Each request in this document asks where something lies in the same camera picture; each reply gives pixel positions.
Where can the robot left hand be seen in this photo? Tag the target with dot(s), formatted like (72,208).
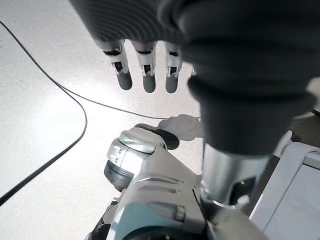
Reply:
(237,62)

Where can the white medical cart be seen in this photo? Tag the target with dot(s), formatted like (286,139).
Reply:
(295,187)

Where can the robot left leg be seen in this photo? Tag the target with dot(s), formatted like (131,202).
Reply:
(155,187)

